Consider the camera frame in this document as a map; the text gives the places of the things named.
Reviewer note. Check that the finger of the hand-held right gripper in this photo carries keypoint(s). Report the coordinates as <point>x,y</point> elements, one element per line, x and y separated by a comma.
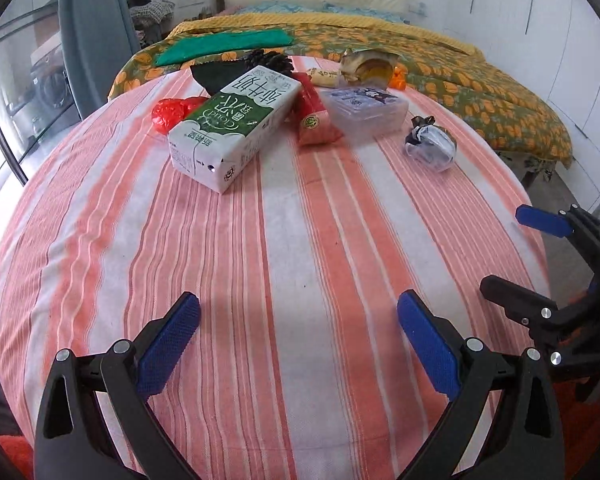
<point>515,299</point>
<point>542,221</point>

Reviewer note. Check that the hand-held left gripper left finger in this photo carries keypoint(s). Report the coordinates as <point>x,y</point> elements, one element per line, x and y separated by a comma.
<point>170,345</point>

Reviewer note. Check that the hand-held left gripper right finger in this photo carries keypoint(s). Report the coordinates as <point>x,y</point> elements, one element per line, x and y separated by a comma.
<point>430,345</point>

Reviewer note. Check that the black foam net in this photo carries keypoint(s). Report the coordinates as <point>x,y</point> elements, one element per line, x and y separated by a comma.
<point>270,61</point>

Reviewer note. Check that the crumpled clear plastic bag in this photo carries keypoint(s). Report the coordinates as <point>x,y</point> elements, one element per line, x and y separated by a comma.
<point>430,147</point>

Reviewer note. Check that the pumpkin print blanket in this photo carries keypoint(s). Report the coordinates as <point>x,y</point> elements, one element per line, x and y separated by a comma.
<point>470,90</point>

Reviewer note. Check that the white wardrobe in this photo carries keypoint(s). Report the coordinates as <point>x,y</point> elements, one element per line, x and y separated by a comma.
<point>545,50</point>

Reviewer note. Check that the orange white packet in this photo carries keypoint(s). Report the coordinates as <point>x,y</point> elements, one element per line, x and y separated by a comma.
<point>397,79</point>

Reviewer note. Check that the clear plastic box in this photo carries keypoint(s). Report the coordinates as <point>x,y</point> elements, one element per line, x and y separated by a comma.
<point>365,110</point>

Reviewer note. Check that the green white milk carton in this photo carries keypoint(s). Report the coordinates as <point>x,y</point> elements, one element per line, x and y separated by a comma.
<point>230,125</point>

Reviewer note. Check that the red plastic bag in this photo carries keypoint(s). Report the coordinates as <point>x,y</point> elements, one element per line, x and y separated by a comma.
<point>170,112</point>

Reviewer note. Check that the red snack packet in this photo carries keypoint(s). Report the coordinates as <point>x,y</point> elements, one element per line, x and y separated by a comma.
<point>315,125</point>

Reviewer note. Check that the beige snack wrapper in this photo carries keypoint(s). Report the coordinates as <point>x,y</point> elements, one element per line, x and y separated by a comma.
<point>324,77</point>

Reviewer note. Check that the yellow blanket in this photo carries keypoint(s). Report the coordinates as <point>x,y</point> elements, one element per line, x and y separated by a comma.
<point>360,22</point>

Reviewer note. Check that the black plastic bag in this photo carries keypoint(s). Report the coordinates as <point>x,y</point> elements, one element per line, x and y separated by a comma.
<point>215,77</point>

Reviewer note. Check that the washing machine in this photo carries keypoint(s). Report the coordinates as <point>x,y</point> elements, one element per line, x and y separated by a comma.
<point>45,85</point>

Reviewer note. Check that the green cloth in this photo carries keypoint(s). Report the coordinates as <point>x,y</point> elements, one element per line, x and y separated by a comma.
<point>220,45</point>

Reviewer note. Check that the grey blue curtain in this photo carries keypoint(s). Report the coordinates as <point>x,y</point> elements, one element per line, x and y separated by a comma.
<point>95,35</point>

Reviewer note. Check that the blue patterned sheet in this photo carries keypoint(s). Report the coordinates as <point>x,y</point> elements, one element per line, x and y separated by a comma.
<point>300,8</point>

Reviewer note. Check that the pile of clothes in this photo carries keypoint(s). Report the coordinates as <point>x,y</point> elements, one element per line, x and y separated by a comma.
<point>150,12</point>

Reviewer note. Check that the black window frame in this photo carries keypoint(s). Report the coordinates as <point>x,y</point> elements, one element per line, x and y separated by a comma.
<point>0,125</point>

